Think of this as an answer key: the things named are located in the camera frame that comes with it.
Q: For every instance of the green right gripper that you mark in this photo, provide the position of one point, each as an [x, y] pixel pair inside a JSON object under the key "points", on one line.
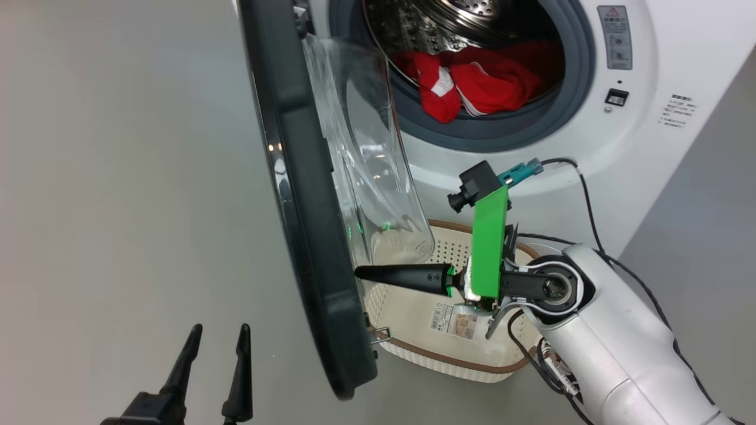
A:
{"points": [[489, 248]]}

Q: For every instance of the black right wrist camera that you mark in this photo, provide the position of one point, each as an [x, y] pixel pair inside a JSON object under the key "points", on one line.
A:
{"points": [[475, 183]]}

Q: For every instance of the dark round washer door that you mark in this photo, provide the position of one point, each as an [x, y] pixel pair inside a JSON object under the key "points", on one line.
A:
{"points": [[307, 206]]}

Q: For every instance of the grey warning sticker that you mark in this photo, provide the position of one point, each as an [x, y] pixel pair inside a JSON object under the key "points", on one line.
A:
{"points": [[615, 36]]}

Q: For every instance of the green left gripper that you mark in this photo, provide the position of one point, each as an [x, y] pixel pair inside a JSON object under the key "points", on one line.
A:
{"points": [[150, 410]]}

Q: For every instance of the red garment with white trim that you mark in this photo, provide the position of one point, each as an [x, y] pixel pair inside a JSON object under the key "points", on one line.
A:
{"points": [[490, 82]]}

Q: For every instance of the cream perforated laundry basket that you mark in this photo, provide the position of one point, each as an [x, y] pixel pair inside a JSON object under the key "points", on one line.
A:
{"points": [[407, 307]]}

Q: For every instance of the paper basket label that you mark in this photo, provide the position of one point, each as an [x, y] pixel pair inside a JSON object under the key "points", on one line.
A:
{"points": [[453, 320]]}

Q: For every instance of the perforated steel washer drum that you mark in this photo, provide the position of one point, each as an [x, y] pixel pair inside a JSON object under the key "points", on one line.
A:
{"points": [[425, 26]]}

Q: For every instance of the white front-load washing machine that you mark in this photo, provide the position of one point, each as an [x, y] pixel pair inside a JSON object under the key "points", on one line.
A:
{"points": [[590, 165]]}

